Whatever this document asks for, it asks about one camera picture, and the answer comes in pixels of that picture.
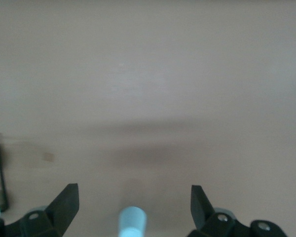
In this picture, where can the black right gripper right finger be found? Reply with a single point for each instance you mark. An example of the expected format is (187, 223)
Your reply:
(202, 212)

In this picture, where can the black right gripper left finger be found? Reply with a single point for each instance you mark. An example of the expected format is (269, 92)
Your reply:
(64, 209)

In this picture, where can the light blue plastic cup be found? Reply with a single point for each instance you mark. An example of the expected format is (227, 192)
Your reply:
(132, 222)

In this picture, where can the small clear tape patch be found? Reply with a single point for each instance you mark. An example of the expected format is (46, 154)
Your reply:
(48, 157)

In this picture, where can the brown table cover sheet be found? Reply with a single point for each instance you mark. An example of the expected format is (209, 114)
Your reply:
(162, 86)

